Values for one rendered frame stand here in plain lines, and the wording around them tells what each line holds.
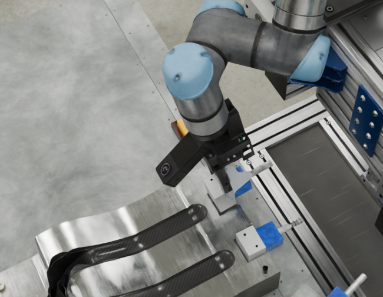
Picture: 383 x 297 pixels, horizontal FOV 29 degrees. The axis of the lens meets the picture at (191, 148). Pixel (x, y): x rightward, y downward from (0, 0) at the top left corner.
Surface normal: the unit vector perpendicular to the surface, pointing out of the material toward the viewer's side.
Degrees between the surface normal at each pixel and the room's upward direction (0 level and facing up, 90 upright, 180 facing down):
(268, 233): 0
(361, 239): 0
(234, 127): 82
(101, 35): 0
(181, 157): 38
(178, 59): 11
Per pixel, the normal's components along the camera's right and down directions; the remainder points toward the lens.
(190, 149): -0.64, -0.27
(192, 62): -0.24, -0.54
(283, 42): -0.59, 0.33
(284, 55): -0.36, 0.40
